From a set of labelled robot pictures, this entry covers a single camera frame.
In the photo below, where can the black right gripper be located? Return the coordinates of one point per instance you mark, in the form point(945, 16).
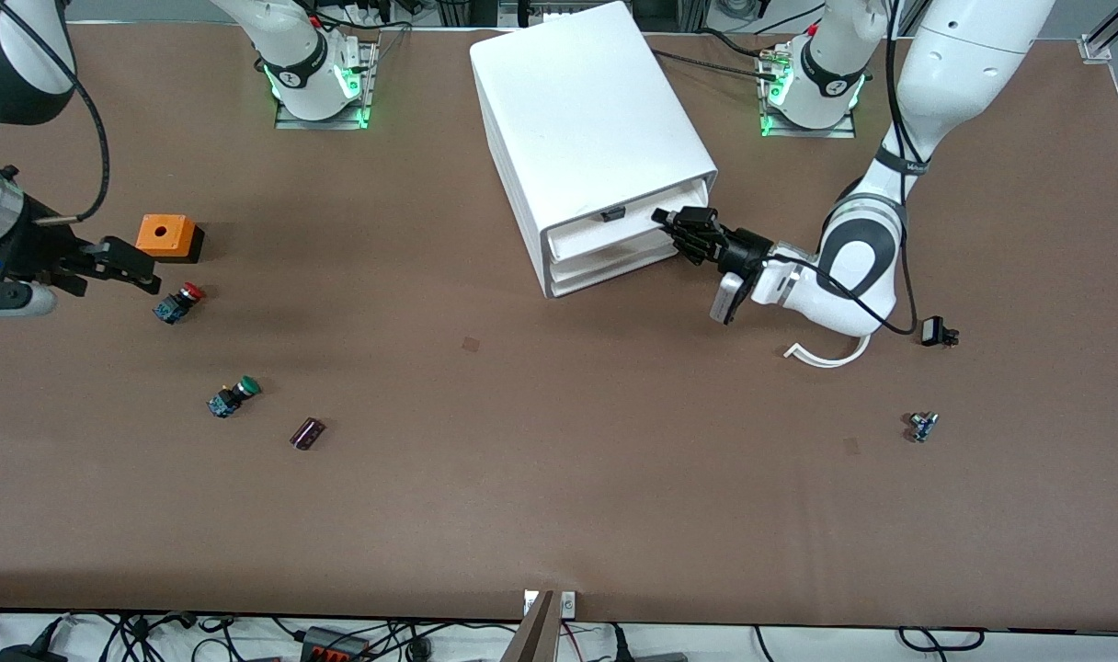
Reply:
point(37, 248)

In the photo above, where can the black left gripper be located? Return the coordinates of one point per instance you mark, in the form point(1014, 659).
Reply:
point(746, 248)

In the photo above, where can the white plastic drawer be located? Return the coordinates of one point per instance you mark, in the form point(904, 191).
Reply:
point(614, 258)
point(614, 268)
point(610, 279)
point(628, 230)

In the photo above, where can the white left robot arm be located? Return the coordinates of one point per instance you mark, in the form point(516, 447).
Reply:
point(963, 64)

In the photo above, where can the red push button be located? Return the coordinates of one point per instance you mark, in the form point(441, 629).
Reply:
point(180, 303)

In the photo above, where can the white drawer cabinet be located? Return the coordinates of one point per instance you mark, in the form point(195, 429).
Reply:
point(582, 119)

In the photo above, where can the green push button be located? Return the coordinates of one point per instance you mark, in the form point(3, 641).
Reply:
point(235, 396)

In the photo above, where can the orange box with hole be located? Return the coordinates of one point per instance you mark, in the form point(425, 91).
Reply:
point(162, 233)

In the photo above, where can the white curved plastic strip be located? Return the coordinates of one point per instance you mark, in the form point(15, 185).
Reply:
point(826, 360)

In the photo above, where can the purple cylindrical capacitor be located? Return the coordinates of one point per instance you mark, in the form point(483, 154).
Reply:
point(307, 434)

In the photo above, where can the small blue potentiometer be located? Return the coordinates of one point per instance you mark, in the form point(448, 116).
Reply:
point(923, 427)

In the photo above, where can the black orange power strip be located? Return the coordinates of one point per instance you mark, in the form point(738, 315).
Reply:
point(334, 644)

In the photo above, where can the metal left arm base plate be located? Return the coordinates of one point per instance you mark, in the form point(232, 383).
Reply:
point(844, 131)

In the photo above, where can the small black switch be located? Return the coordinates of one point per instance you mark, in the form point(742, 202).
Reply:
point(936, 331)

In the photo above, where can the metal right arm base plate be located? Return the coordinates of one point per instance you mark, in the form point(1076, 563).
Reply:
point(368, 101)

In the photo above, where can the white metal bracket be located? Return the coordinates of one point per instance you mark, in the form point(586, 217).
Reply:
point(567, 603)

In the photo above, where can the brown wooden post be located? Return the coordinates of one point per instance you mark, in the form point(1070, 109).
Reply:
point(533, 634)

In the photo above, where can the aluminium frame corner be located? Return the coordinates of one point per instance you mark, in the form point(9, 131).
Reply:
point(1100, 41)

